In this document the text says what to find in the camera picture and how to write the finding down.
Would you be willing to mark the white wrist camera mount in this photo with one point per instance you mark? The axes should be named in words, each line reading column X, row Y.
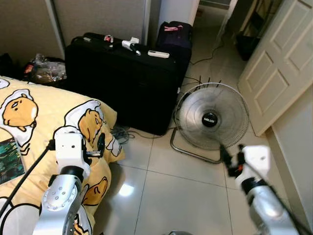
column 71, row 147
column 257, row 159

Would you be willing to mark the black bag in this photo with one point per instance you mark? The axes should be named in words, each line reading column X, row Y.
column 7, row 66

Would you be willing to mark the white remote control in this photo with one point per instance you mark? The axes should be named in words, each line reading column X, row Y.
column 159, row 54

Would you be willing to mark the yellow cartoon print blanket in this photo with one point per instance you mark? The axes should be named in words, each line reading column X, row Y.
column 44, row 103

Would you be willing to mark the silver floor fan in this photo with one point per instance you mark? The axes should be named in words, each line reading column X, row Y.
column 210, row 112

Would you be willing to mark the pink suitcase ribbon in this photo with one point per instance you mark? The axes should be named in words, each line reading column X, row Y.
column 171, row 28

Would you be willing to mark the white panelled door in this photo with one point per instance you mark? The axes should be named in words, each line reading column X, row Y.
column 279, row 63

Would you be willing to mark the small dark purple suitcase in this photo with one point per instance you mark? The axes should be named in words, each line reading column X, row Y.
column 176, row 44

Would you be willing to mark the grey power strip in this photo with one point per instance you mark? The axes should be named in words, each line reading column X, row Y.
column 120, row 133

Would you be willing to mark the white handheld device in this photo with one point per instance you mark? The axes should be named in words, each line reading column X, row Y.
column 129, row 44

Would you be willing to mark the black hallway bin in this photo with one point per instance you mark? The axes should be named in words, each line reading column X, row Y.
column 247, row 46

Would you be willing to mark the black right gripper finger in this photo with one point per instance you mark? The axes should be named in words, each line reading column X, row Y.
column 226, row 154
column 240, row 151

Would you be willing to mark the grey robot foot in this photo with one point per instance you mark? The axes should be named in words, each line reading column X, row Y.
column 180, row 233

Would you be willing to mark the dark green red book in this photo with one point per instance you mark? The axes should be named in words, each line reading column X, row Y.
column 11, row 161

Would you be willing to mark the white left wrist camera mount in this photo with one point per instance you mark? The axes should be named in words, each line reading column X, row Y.
column 71, row 147

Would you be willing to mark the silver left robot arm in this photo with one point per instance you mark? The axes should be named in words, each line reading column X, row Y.
column 61, row 200

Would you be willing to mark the large black suitcase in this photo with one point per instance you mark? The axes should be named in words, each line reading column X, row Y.
column 122, row 83

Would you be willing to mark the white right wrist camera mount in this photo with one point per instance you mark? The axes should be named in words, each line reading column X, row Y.
column 257, row 159

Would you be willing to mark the clear plastic bag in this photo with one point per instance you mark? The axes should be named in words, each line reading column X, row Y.
column 46, row 71

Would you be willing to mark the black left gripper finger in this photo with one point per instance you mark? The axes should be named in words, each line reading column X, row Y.
column 100, row 142

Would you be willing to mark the grey sliding wardrobe door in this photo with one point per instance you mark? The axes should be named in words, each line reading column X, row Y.
column 98, row 17

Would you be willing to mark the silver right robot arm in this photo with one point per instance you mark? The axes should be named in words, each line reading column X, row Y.
column 266, row 208

